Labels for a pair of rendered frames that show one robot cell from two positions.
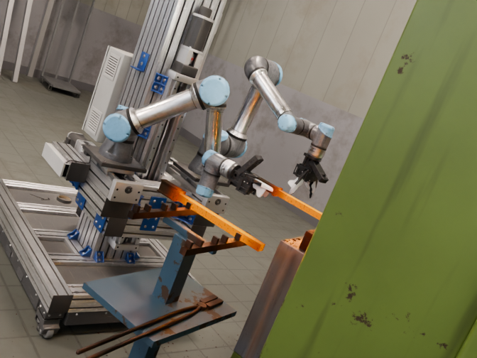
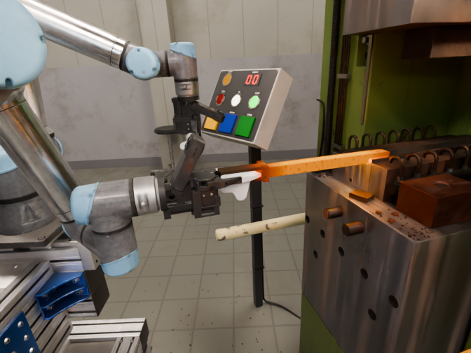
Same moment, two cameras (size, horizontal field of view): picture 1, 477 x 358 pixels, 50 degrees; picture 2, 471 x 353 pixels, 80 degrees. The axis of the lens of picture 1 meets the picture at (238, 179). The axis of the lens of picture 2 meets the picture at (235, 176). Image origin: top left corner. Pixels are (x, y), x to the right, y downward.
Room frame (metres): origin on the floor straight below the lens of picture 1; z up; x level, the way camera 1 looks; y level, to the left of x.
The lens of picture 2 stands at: (1.59, 0.30, 1.22)
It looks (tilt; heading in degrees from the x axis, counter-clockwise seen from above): 21 degrees down; 314
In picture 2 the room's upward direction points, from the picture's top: 3 degrees counter-clockwise
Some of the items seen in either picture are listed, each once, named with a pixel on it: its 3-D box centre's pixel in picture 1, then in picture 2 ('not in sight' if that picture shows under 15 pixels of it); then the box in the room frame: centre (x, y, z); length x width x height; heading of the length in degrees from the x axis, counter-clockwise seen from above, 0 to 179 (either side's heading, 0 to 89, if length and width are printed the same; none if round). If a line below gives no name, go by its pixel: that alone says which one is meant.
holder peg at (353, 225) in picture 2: not in sight; (352, 228); (1.78, -0.26, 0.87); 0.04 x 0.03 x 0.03; 58
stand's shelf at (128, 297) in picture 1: (164, 300); not in sight; (1.45, 0.08, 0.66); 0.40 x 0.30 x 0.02; 149
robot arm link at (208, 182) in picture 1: (208, 182); (113, 242); (2.13, 0.11, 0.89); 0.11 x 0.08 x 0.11; 4
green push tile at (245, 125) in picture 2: not in sight; (245, 127); (2.27, -0.48, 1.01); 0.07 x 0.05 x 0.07; 173
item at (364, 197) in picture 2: not in sight; (361, 195); (1.79, -0.33, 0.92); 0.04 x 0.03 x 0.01; 171
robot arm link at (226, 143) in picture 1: (214, 142); (12, 167); (2.56, 0.18, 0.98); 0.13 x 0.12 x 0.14; 141
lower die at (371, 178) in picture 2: not in sight; (422, 159); (1.72, -0.57, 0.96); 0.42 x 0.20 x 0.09; 58
